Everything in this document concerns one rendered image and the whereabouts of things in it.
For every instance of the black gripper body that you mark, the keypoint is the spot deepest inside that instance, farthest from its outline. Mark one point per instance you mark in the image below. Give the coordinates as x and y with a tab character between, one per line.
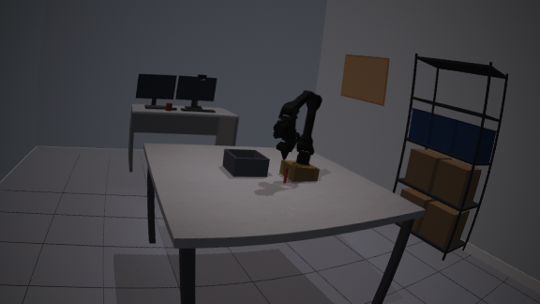
289	137

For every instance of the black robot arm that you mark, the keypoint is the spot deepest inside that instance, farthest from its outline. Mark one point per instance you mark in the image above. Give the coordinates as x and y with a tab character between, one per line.
289	122

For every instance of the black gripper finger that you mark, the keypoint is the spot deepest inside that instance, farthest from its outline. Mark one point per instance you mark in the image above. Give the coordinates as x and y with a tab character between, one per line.
293	144
284	154

